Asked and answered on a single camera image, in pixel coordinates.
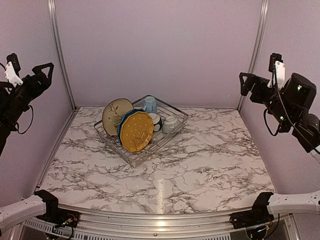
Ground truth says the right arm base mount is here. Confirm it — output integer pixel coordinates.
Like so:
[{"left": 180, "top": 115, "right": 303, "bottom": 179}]
[{"left": 229, "top": 209, "right": 275, "bottom": 229}]

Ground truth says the left aluminium frame post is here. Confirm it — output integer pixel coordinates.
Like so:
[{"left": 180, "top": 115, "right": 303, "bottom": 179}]
[{"left": 47, "top": 0, "right": 77, "bottom": 111}]

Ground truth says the blue polka dot plate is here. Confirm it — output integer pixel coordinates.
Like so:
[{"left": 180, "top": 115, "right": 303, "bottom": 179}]
[{"left": 117, "top": 109, "right": 139, "bottom": 146}]

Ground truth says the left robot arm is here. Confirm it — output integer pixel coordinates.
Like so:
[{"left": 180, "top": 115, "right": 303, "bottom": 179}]
[{"left": 0, "top": 61, "right": 64, "bottom": 234}]

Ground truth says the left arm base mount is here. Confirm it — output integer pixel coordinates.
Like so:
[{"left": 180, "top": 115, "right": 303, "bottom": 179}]
[{"left": 36, "top": 208, "right": 80, "bottom": 228}]

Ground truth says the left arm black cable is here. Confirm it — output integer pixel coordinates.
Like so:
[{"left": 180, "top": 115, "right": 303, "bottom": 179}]
[{"left": 14, "top": 104, "right": 34, "bottom": 135}]

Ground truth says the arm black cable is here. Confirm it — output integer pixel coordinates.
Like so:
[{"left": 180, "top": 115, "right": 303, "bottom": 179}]
[
  {"left": 14, "top": 104, "right": 34, "bottom": 135},
  {"left": 262, "top": 108, "right": 283, "bottom": 137}
]

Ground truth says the wire dish rack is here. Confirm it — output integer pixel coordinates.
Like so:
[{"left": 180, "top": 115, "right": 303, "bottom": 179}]
[{"left": 94, "top": 97, "right": 189, "bottom": 168}]

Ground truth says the aluminium frame post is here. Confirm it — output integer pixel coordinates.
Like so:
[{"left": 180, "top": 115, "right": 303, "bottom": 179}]
[
  {"left": 47, "top": 0, "right": 77, "bottom": 111},
  {"left": 236, "top": 0, "right": 270, "bottom": 112}
]

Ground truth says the dark teal dotted bowl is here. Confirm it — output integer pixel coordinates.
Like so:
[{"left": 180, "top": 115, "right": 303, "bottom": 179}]
[{"left": 148, "top": 113, "right": 163, "bottom": 132}]

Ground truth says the light blue mug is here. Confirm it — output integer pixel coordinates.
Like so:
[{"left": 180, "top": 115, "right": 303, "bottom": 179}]
[{"left": 142, "top": 95, "right": 157, "bottom": 114}]

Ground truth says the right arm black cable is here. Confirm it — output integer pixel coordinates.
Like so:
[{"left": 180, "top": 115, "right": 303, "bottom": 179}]
[{"left": 262, "top": 108, "right": 283, "bottom": 137}]

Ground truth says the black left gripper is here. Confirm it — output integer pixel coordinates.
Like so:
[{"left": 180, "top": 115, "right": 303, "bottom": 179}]
[{"left": 0, "top": 62, "right": 54, "bottom": 127}]

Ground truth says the front aluminium rail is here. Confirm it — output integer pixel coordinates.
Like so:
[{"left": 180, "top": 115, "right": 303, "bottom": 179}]
[{"left": 18, "top": 203, "right": 296, "bottom": 240}]

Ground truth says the beige bird pattern plate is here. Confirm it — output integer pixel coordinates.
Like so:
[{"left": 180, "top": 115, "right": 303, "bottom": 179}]
[{"left": 102, "top": 98, "right": 134, "bottom": 136}]

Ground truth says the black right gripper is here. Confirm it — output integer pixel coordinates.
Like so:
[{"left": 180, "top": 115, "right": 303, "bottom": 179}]
[{"left": 239, "top": 72, "right": 296, "bottom": 129}]

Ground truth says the right aluminium frame post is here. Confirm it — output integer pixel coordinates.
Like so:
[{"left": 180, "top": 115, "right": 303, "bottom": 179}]
[{"left": 236, "top": 0, "right": 270, "bottom": 112}]

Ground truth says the yellow polka dot plate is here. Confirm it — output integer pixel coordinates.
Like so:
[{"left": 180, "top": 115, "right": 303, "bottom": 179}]
[{"left": 119, "top": 110, "right": 154, "bottom": 153}]

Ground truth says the grey green patterned bowl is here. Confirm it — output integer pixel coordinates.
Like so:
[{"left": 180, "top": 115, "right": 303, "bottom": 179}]
[{"left": 162, "top": 115, "right": 183, "bottom": 134}]

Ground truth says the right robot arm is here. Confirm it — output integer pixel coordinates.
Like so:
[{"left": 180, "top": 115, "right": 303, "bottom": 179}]
[{"left": 230, "top": 72, "right": 320, "bottom": 228}]

